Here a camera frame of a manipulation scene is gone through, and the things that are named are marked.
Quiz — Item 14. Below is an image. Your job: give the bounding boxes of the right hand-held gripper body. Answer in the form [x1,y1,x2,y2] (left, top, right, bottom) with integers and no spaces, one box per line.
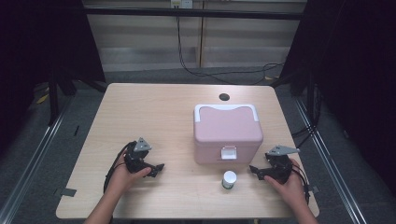
[262,145,301,185]

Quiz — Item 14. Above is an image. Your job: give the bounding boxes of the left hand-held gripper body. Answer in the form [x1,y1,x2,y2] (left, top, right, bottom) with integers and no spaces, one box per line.
[124,136,153,175]

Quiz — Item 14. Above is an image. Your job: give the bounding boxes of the small white bottle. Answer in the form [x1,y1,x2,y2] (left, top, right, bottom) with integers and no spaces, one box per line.
[221,170,237,190]

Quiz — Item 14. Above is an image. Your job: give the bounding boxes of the pink storage box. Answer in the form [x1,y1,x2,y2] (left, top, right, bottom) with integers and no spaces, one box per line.
[193,104,264,165]

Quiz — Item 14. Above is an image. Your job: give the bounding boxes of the person's right hand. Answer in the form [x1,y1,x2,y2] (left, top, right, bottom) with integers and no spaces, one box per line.
[264,158,309,210]

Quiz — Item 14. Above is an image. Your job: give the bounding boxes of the person's left hand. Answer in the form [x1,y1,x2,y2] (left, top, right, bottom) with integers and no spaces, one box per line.
[106,148,152,195]

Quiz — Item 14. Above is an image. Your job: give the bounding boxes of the black metal stand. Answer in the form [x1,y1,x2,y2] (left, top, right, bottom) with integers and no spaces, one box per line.
[270,66,321,125]
[46,66,108,127]

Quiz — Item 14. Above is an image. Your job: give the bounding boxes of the yellow floor tape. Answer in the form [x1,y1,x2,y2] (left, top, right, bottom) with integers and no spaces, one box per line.
[35,92,50,105]

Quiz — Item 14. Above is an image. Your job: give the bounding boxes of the black curtain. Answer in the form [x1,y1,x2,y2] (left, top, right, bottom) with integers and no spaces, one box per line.
[0,0,106,150]
[279,0,396,188]

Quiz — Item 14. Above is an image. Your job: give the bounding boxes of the black horizontal bar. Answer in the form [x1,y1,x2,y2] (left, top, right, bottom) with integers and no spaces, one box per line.
[82,7,307,21]

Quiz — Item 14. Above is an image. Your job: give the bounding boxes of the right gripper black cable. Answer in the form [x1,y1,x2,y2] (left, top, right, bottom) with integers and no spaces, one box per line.
[290,162,311,205]

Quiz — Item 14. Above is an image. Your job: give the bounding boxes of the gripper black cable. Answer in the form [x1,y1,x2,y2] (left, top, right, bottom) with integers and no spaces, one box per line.
[103,141,138,194]
[290,162,311,205]

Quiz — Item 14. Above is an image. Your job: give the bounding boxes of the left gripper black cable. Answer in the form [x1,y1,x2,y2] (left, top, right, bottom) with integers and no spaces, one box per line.
[103,141,138,194]

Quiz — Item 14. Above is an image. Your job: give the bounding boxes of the black floor cables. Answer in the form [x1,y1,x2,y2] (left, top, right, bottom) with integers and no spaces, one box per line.
[290,122,318,149]

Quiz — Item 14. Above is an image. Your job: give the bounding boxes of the metal floor rail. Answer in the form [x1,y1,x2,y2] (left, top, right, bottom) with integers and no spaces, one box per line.
[0,99,74,224]
[293,97,370,224]

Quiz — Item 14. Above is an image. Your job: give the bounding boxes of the long black wall cable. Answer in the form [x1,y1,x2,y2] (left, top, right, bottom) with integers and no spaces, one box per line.
[176,15,285,86]

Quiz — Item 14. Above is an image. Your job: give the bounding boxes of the white wall socket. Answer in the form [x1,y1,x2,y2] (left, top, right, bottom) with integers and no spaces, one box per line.
[170,0,194,9]

